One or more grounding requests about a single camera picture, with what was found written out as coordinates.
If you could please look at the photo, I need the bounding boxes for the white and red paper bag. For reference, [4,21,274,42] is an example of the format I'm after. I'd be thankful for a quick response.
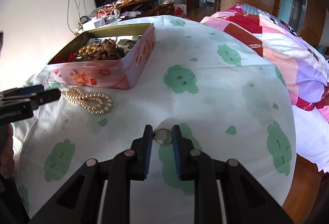
[173,4,187,17]

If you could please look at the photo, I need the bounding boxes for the brown wooden bead bracelet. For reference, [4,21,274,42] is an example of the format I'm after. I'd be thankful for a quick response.
[85,39,124,61]

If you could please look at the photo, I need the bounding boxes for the pearl necklace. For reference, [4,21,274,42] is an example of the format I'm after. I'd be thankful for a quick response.
[61,86,113,116]

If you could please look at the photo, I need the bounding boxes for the metal ring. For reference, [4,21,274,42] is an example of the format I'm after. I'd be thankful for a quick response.
[153,128,172,147]

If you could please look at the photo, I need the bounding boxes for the person's left hand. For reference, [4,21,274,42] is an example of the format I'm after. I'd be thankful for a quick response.
[0,125,15,180]

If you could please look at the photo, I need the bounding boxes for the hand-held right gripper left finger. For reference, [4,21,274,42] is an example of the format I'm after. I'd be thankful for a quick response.
[29,125,153,224]

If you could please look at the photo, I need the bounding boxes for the gold bead bracelet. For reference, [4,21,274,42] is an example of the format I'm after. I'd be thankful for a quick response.
[77,45,99,57]

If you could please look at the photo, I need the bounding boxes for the white bed sheet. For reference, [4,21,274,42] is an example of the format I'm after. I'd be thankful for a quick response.
[292,104,329,172]

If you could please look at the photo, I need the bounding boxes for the white tablecloth with green clouds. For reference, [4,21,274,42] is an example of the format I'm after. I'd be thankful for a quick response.
[12,15,297,224]

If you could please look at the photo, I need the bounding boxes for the hanging cables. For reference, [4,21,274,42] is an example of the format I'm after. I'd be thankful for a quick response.
[67,0,88,34]

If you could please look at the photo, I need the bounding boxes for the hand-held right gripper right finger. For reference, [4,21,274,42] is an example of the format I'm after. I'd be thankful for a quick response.
[172,125,295,224]

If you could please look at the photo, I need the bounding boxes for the patchwork quilt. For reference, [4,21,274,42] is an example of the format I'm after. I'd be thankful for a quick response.
[200,3,329,121]

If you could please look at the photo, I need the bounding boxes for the white cardboard box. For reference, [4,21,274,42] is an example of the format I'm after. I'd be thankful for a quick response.
[82,19,106,31]

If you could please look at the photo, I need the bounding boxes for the pink tin box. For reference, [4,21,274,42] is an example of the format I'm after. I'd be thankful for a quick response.
[47,23,157,90]

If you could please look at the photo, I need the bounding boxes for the wooden tv cabinet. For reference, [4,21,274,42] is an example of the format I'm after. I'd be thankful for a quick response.
[91,0,175,21]

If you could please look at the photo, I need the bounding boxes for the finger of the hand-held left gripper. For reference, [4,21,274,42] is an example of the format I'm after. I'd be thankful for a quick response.
[15,89,61,112]
[0,84,45,97]

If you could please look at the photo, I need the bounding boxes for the red tassel cord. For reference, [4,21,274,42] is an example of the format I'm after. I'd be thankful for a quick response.
[53,52,78,63]

